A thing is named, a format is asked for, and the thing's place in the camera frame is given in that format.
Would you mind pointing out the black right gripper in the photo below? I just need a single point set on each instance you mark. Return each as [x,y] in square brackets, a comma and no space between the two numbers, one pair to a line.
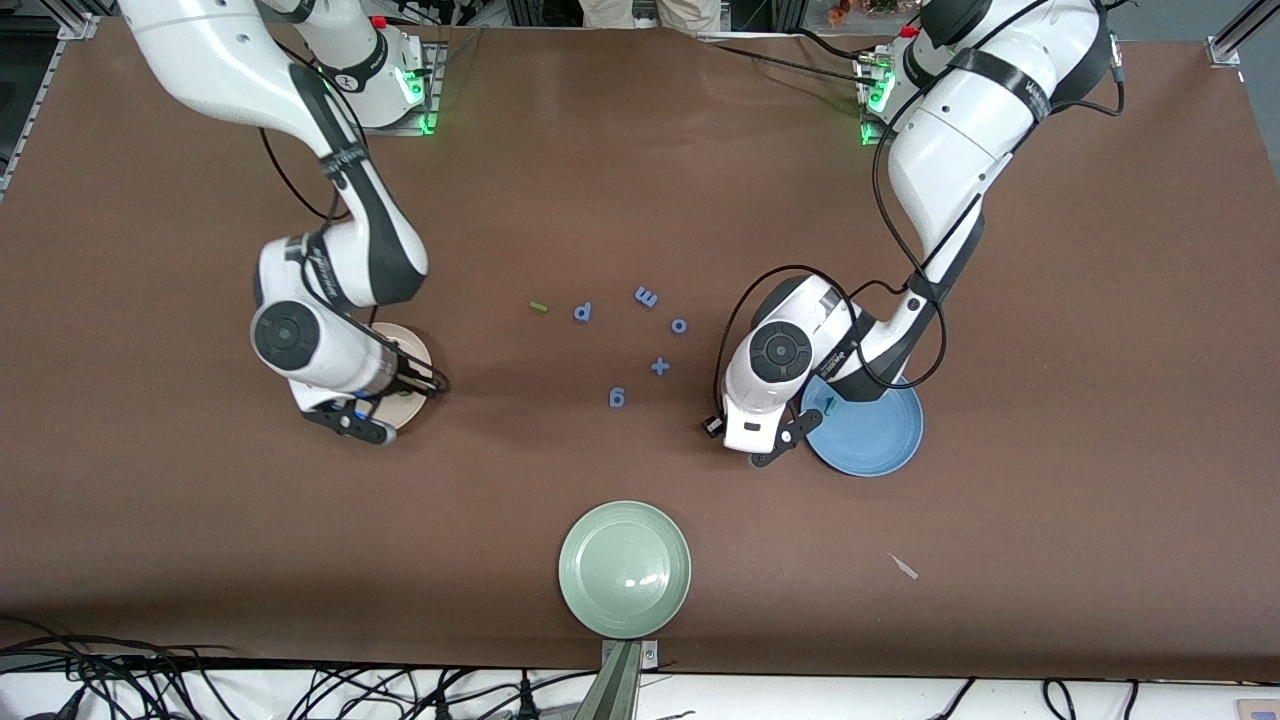
[412,381]

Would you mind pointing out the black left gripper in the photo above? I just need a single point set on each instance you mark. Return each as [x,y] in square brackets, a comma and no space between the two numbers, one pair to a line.
[715,432]

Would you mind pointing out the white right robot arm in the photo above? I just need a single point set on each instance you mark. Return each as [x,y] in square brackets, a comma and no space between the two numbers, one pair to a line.
[200,60]

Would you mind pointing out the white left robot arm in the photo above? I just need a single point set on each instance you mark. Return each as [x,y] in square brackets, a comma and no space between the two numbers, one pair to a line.
[960,150]

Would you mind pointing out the beige round plate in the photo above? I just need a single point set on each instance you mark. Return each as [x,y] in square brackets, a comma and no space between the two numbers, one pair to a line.
[410,345]

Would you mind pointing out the blue letter m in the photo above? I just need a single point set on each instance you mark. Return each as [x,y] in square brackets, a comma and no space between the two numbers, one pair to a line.
[646,297]

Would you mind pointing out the blue round plate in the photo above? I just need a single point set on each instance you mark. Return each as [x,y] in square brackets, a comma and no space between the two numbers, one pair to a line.
[880,440]

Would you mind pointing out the green round plate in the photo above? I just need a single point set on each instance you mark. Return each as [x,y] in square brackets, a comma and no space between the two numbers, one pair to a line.
[625,570]

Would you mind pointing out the blue letter p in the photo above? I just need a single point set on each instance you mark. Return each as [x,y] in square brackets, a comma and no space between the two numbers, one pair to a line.
[581,313]

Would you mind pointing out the small white paper scrap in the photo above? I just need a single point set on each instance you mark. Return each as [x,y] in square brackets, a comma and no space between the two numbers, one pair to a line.
[905,568]

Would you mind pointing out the person in beige trousers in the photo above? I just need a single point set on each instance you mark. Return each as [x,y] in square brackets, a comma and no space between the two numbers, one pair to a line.
[605,12]

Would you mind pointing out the tan cardboard piece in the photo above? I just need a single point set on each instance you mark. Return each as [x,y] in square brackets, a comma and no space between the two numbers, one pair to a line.
[1260,710]

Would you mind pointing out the grey metal camera post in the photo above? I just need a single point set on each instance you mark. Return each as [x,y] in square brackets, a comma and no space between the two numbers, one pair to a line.
[620,685]

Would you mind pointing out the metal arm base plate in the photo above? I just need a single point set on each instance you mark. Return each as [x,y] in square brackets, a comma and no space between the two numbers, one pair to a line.
[436,95]
[868,138]

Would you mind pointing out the aluminium table frame rail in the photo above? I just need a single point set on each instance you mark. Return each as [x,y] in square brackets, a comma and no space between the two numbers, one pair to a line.
[78,28]
[1225,48]

